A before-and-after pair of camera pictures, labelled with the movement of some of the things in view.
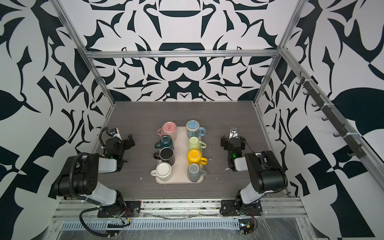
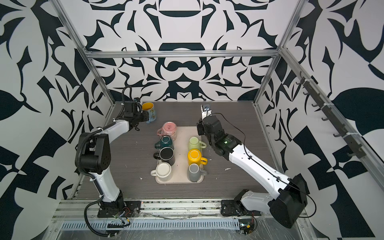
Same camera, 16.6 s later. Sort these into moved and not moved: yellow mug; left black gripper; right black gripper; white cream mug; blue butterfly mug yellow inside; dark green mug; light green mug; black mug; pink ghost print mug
Moved: blue butterfly mug yellow inside; right black gripper; left black gripper
Not moved: yellow mug; light green mug; black mug; dark green mug; white cream mug; pink ghost print mug
